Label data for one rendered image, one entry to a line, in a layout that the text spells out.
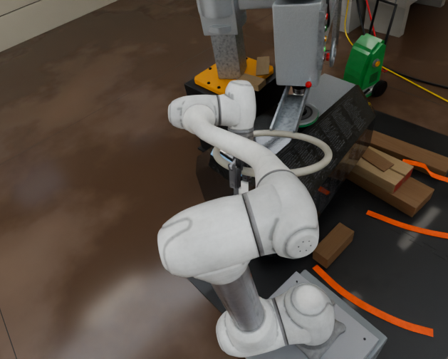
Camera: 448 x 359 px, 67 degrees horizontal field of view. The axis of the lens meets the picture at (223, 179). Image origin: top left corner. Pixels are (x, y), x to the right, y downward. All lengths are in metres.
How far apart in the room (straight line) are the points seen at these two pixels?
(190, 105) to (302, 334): 0.80
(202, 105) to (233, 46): 1.59
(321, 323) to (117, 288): 1.83
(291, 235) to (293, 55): 1.30
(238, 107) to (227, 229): 0.57
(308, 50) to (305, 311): 1.19
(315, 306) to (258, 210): 0.57
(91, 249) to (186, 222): 2.38
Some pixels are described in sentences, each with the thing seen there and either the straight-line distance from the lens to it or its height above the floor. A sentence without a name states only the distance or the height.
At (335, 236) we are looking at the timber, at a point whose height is 0.13.
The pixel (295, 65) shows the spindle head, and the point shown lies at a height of 1.29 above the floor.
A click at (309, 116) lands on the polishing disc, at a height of 0.92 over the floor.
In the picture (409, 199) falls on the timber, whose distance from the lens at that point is 2.77.
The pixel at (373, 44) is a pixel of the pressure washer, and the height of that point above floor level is 0.56.
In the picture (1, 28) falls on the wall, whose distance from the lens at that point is 7.43.
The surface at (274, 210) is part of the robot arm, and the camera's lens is 0.63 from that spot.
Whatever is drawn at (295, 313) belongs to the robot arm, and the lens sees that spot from 1.15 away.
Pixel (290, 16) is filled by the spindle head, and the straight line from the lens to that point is 1.72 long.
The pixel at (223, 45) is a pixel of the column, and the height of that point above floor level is 1.06.
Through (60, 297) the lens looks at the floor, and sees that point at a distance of 2.91.
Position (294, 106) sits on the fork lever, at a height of 1.12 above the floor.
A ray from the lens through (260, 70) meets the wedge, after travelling 2.80.
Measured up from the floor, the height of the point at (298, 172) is 1.31.
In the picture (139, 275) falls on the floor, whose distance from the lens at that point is 2.69.
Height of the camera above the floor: 2.20
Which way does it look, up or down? 47 degrees down
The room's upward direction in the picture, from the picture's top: 14 degrees counter-clockwise
